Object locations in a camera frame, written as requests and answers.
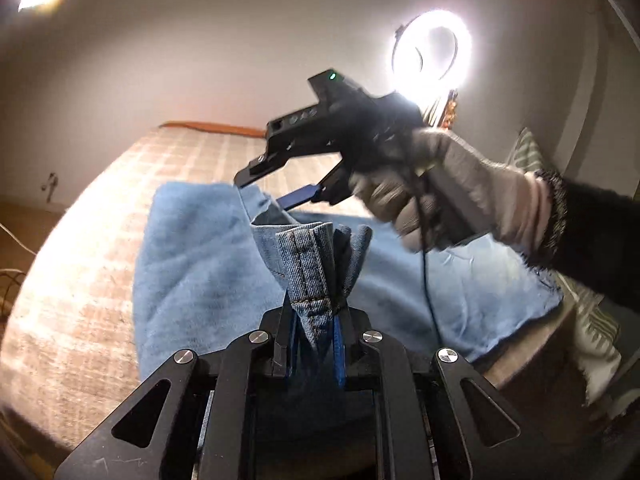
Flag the blue denim pants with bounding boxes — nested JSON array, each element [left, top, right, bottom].
[[132, 182, 563, 377]]

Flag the black sleeved right forearm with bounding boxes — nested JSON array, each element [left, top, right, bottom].
[[529, 171, 639, 312]]

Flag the right hand in knit glove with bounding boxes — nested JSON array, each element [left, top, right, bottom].
[[349, 128, 551, 257]]

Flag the hanging keys and trinkets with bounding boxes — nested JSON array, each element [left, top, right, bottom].
[[423, 90, 458, 129]]

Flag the beige plaid bed blanket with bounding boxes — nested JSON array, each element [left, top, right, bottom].
[[0, 123, 576, 453]]

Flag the orange wooden bed frame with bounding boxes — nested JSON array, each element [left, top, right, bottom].
[[160, 120, 266, 139]]

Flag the ring light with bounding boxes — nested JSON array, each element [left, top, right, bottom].
[[390, 9, 473, 110]]

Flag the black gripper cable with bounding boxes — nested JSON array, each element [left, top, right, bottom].
[[399, 134, 446, 351]]

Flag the white cable on wall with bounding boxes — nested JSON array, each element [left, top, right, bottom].
[[0, 221, 39, 311]]

